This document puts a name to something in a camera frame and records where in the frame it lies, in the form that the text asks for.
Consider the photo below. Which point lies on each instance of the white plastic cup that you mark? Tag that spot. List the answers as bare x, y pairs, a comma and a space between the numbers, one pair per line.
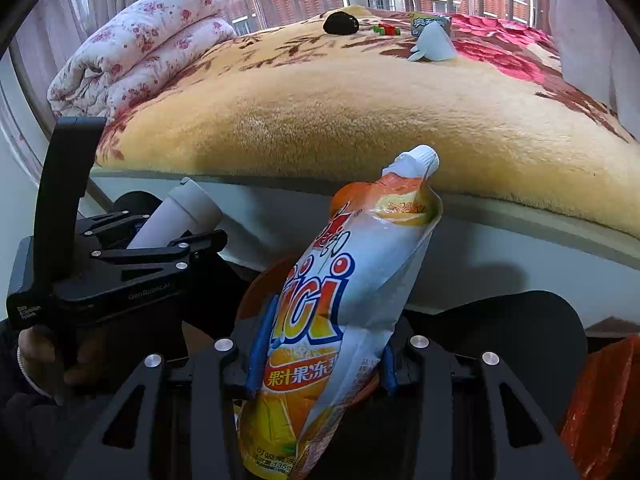
185, 205

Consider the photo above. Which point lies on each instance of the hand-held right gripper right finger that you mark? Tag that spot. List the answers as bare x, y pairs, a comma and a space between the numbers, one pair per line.
390, 372

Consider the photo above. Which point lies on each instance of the black trash bin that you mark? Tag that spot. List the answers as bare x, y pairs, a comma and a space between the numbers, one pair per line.
525, 325

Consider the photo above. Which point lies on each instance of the black round object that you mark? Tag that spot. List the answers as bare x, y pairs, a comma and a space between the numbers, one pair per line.
340, 22

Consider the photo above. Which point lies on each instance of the orange white jelly pouch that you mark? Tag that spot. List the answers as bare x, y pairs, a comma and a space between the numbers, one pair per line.
340, 270

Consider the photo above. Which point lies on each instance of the orange plastic bag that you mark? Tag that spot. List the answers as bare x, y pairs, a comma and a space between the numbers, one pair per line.
605, 400

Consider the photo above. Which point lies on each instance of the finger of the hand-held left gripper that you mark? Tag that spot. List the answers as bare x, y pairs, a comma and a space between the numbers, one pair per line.
165, 255
112, 222

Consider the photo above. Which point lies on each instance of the sheer curtain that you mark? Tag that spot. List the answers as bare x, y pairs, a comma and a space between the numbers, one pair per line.
65, 10

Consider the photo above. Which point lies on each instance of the white curtain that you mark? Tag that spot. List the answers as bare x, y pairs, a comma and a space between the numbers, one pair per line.
590, 35

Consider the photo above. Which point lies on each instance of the yellow floral blanket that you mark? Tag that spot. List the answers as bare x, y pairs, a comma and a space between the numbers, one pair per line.
350, 110

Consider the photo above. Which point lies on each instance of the red green toy blocks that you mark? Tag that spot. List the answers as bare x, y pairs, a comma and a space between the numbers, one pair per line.
387, 29

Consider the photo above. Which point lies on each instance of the rolled floral quilt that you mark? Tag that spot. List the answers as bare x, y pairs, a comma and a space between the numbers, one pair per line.
140, 45

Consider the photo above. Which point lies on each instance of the blue snack box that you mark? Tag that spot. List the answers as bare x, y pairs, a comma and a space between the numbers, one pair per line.
432, 21

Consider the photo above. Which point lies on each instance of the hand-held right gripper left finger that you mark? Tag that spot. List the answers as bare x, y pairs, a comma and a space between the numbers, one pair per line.
260, 345

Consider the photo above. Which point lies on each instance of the white bed frame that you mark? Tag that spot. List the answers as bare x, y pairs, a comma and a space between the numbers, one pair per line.
500, 260

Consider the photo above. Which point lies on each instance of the person's left hand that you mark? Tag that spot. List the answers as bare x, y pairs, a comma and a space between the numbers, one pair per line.
40, 355

